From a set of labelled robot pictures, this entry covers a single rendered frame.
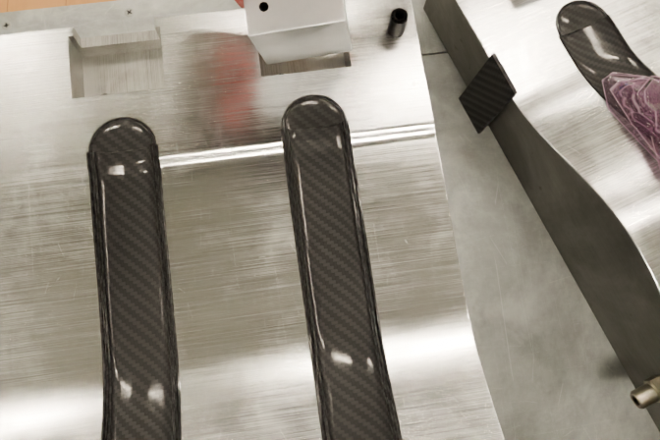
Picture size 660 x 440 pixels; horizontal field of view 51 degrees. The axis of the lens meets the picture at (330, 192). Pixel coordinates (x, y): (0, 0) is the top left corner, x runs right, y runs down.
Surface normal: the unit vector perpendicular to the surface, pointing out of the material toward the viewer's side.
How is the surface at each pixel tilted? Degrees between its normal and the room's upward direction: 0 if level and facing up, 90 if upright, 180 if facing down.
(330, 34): 99
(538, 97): 11
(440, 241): 3
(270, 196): 2
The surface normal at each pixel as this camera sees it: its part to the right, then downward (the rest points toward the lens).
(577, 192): -0.90, 0.40
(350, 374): -0.04, -0.54
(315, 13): -0.08, -0.07
